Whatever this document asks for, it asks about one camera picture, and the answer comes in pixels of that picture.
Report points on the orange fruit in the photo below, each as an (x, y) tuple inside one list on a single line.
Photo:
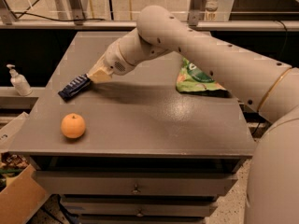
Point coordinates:
[(73, 126)]

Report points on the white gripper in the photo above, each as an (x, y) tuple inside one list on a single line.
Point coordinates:
[(113, 61)]

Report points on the metal railing frame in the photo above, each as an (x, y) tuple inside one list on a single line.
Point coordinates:
[(205, 15)]

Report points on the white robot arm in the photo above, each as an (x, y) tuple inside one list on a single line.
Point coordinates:
[(269, 87)]

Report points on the green dang snack bag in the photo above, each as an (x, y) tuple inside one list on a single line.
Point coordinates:
[(192, 80)]

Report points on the cardboard box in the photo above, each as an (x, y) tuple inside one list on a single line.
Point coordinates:
[(21, 199)]

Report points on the grey drawer cabinet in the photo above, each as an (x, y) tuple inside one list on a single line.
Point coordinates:
[(149, 154)]

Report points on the white pump bottle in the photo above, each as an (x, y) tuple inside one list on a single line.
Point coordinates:
[(19, 81)]

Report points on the blue rxbar wrapper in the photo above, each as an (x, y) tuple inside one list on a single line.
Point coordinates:
[(74, 87)]

